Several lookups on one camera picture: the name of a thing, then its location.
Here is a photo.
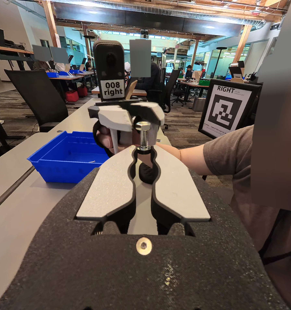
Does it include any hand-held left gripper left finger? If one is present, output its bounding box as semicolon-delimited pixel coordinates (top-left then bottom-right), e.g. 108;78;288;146
76;146;138;221

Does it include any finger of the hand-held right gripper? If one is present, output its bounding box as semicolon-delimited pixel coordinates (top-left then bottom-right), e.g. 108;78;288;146
126;102;165;127
87;106;133;132

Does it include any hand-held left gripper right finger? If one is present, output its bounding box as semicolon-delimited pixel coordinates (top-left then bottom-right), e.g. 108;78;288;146
150;145;211;222

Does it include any thick short steel bolt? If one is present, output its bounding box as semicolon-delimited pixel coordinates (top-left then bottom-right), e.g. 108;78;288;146
137;129;151;151

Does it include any blue plastic bin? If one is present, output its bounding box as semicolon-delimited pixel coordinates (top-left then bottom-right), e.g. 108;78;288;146
27;131;109;183

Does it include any person's right forearm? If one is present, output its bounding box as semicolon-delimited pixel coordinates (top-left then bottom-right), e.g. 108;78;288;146
155;142;209;176

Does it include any person's right hand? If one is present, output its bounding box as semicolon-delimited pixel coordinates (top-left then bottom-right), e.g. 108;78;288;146
96;127;153;168

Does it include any black office chair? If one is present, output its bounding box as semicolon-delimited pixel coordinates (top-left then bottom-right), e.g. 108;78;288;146
160;70;180;114
4;69;69;133

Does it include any black floor lamp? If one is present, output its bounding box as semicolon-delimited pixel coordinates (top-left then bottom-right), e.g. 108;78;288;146
83;35;96;80
212;47;227;79

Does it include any grey metal bin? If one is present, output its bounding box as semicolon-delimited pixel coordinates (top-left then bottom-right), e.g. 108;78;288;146
192;97;207;112

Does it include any person's torso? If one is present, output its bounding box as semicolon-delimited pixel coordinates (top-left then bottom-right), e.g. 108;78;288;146
204;125;291;310

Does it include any framed marker sign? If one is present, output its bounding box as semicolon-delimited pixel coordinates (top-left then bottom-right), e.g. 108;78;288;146
198;79;262;140

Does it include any wooden top desk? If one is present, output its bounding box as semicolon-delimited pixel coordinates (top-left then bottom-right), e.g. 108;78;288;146
0;45;34;61

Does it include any silver ventilation duct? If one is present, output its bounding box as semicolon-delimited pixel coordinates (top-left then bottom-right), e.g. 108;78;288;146
51;0;267;32

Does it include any wooden support post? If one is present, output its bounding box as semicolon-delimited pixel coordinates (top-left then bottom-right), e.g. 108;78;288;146
42;0;61;47

